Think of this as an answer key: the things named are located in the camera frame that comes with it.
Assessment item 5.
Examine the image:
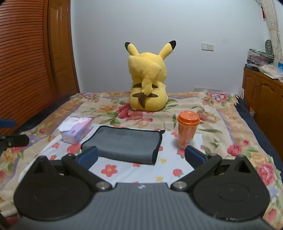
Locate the purple and grey towel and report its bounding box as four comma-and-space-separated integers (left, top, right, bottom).
81, 126, 165, 165

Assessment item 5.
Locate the pink tissue box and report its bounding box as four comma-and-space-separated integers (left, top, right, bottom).
58, 117, 93, 145

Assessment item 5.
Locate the orange plastic cup with lid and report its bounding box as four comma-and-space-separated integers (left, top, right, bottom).
177, 111, 200, 149

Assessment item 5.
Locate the floral bed sheet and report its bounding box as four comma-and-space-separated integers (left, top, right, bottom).
1, 92, 282, 229

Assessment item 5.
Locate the brown wooden slatted wardrobe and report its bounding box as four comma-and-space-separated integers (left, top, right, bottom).
1, 1, 80, 127

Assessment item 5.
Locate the yellow Pikachu plush toy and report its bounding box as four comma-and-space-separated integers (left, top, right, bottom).
125, 40, 177, 112

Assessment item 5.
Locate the brown wooden cabinet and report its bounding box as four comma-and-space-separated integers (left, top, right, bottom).
242, 68, 282, 157

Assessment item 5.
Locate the stack of folded papers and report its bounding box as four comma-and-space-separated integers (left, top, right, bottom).
245, 48, 274, 71

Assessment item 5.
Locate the blue picture box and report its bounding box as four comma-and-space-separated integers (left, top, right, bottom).
277, 62, 283, 73

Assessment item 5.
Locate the patterned curtain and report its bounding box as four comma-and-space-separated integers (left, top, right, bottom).
260, 0, 282, 67

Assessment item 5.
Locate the white wall switch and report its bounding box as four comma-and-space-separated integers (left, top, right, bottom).
201, 43, 214, 51

